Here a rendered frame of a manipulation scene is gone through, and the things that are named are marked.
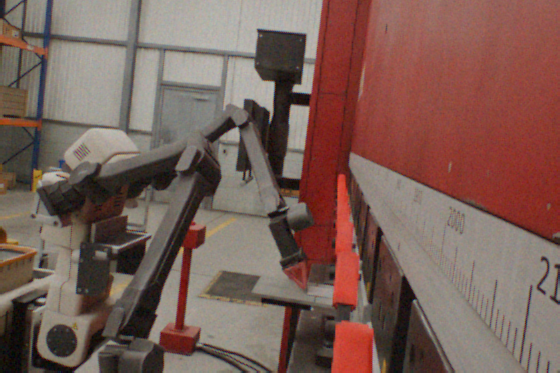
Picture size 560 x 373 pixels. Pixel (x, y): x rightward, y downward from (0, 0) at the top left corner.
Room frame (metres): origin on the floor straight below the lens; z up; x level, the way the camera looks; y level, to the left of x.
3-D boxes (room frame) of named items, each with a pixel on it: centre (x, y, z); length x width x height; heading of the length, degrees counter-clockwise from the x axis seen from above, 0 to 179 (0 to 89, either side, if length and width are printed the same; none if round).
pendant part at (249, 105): (2.61, 0.14, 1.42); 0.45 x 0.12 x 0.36; 178
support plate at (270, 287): (1.37, -0.11, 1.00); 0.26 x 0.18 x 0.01; 83
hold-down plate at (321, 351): (1.32, -0.19, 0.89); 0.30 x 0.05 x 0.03; 173
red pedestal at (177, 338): (3.11, 0.52, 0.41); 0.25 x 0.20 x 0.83; 83
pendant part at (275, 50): (2.66, 0.06, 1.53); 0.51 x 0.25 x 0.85; 178
